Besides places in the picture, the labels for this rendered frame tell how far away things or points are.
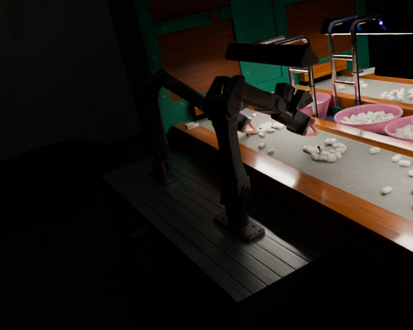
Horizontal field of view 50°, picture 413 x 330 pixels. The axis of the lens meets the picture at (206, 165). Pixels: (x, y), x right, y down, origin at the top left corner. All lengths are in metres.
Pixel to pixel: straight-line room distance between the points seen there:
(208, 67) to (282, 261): 1.37
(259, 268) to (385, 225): 0.33
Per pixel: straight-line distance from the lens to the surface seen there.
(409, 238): 1.09
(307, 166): 1.55
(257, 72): 2.47
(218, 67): 2.36
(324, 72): 2.64
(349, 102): 2.22
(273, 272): 1.17
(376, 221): 1.16
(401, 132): 1.79
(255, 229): 1.34
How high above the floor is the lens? 1.36
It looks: 21 degrees down
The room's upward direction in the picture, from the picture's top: 12 degrees counter-clockwise
